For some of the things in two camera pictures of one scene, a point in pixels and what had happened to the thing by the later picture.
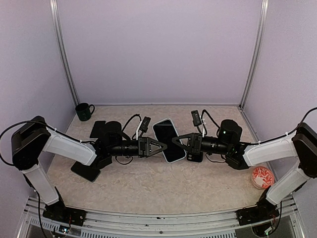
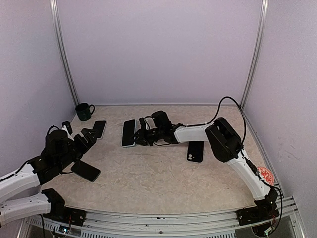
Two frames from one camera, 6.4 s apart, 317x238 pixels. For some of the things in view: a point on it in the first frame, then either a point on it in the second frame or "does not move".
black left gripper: x=146 y=141 → x=85 y=146
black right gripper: x=195 y=149 → x=142 y=139
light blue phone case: x=164 y=132 → x=129 y=131
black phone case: x=194 y=157 does not move
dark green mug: x=83 y=111 does not move
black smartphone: x=88 y=172 does not move
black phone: x=97 y=129 does not move
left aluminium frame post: x=54 y=9 does not move
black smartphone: x=165 y=133 → x=128 y=132
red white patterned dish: x=263 y=177 does not move
